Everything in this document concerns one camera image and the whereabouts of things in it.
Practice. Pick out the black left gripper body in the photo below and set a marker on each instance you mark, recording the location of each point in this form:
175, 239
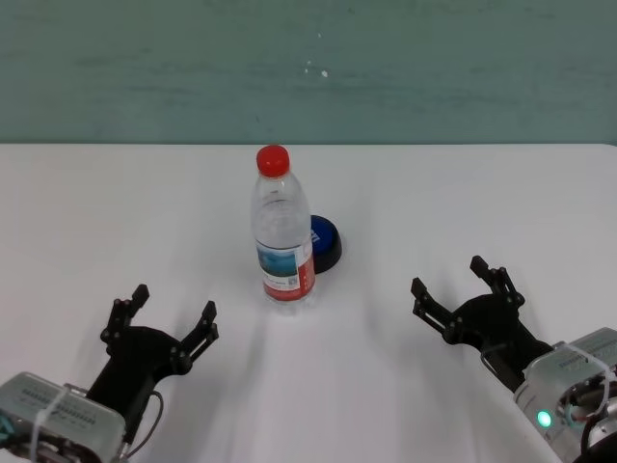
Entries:
135, 362

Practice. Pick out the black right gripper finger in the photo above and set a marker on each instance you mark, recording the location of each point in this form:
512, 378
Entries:
434, 311
506, 287

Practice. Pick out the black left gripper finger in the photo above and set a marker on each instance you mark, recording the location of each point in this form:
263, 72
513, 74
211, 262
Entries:
120, 318
200, 337

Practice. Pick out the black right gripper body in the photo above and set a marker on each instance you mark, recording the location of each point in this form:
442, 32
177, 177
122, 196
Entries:
496, 323

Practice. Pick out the blue push button black base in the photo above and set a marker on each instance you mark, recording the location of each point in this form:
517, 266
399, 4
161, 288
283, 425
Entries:
328, 241

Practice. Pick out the clear water bottle red cap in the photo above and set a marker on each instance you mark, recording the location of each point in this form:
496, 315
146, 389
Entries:
282, 231

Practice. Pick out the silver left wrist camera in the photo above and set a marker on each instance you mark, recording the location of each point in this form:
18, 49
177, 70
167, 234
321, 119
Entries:
87, 415

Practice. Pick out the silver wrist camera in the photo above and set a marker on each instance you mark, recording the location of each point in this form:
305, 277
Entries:
87, 415
569, 366

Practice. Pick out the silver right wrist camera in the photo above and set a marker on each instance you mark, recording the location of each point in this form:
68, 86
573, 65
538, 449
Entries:
569, 366

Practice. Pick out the white left camera zip tie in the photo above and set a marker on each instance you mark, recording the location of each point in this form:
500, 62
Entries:
50, 410

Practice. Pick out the white camera zip tie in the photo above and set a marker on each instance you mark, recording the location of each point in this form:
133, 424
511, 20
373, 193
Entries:
50, 410
598, 362

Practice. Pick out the white right camera zip tie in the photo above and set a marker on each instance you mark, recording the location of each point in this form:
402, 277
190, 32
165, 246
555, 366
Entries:
598, 362

